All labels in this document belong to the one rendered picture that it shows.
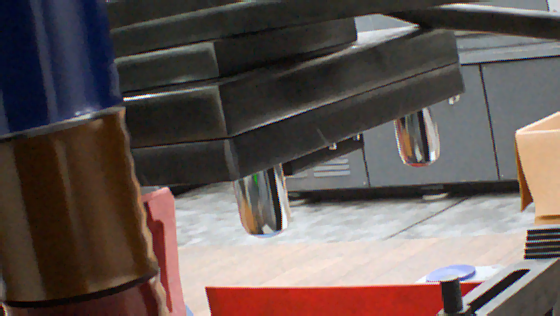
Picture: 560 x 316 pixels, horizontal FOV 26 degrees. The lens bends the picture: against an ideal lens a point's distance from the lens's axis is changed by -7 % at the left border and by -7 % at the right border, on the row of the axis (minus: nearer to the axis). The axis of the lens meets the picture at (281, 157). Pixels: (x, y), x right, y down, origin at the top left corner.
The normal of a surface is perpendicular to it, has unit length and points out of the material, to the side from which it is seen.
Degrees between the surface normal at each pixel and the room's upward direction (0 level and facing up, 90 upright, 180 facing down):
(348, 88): 90
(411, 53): 90
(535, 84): 90
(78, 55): 76
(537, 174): 91
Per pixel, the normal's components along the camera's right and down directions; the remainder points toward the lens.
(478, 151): -0.64, 0.23
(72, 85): 0.49, -0.22
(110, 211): 0.77, 0.18
